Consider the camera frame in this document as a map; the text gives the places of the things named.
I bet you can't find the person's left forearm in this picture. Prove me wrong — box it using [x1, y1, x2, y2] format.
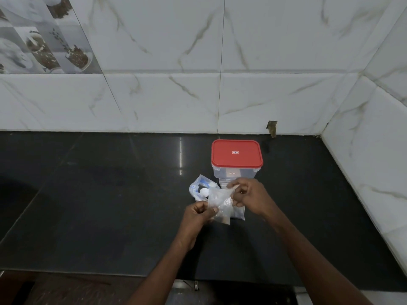
[127, 233, 198, 305]

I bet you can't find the clear bag with white items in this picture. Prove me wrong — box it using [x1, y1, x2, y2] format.
[189, 175, 220, 201]

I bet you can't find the person's right forearm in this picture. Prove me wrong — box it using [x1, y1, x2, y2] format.
[261, 207, 376, 305]

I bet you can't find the clear container with red lid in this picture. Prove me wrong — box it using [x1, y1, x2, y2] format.
[211, 139, 264, 180]

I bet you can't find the person's right hand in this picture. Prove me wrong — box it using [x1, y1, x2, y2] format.
[228, 178, 276, 219]

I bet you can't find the small clear plastic bag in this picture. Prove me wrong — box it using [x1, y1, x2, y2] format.
[207, 184, 240, 226]

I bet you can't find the person's left hand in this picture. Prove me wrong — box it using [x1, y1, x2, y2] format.
[175, 201, 219, 248]

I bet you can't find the flat clear plastic pouch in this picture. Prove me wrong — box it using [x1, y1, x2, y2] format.
[219, 178, 246, 220]

